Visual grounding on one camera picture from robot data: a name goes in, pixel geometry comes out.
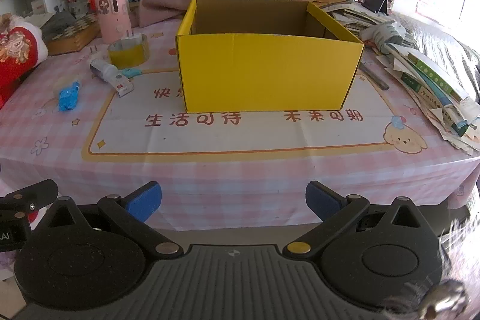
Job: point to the pink cloth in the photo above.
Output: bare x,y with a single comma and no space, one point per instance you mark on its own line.
161,9

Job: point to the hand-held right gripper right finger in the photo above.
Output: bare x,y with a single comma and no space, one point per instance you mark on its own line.
321,202

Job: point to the pile of papers and books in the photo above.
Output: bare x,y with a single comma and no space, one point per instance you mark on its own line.
423,80

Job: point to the yellow cardboard box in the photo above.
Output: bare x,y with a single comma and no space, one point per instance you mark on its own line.
262,72

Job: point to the grey bed blanket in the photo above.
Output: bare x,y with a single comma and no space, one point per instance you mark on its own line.
450,50

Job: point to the pen cup with pens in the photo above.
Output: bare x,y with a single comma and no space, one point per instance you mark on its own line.
78,7

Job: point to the dark pen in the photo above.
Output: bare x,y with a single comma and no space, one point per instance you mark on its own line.
375,77

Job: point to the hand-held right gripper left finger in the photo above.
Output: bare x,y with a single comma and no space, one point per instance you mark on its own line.
144,200

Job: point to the wooden chessboard box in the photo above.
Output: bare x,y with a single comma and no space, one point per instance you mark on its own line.
75,36

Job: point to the white plug charger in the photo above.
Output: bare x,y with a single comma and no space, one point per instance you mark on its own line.
131,42

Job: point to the white spray bottle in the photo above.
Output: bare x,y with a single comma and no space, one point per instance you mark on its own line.
108,72

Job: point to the blue crumpled packet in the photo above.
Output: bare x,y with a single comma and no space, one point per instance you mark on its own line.
69,97

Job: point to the pink cylindrical container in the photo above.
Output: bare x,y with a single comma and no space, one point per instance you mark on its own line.
110,16

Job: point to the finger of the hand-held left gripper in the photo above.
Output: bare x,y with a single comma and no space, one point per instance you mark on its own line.
35,193

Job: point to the yellow tape roll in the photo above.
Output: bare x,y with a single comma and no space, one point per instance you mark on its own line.
127,58

